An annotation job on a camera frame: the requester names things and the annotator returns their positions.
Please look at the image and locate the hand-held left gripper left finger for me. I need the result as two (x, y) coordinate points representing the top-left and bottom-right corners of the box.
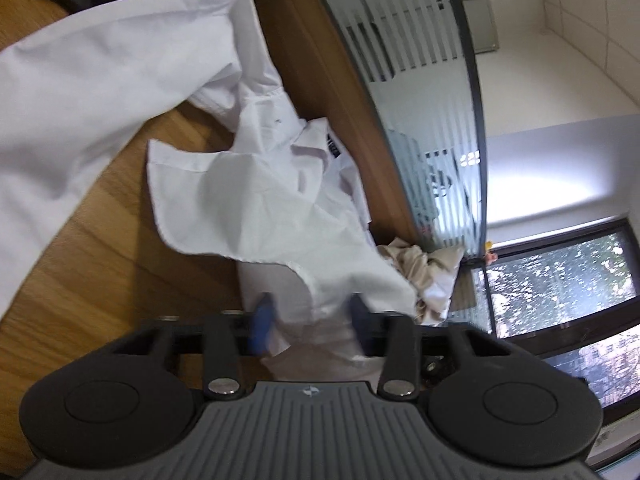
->
(107, 294), (277, 401)

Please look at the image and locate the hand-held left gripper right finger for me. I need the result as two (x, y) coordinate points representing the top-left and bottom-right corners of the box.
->
(347, 294), (506, 401)

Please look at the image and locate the white short-sleeved shirt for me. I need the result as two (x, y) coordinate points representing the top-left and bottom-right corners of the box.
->
(146, 87), (417, 397)

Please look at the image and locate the white long-sleeved coat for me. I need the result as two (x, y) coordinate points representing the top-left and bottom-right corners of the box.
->
(0, 0), (283, 313)

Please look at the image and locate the beige crumpled garment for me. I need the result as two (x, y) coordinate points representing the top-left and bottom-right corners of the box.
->
(375, 239), (466, 328)

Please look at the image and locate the dark-framed window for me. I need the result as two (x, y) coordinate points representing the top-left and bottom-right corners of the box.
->
(470, 216), (640, 426)

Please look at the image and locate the striped frosted glass partition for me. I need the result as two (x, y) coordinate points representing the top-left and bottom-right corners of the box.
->
(295, 0), (488, 261)

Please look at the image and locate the grey metal filing cabinet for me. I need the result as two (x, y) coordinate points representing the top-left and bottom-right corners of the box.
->
(457, 0), (501, 55)

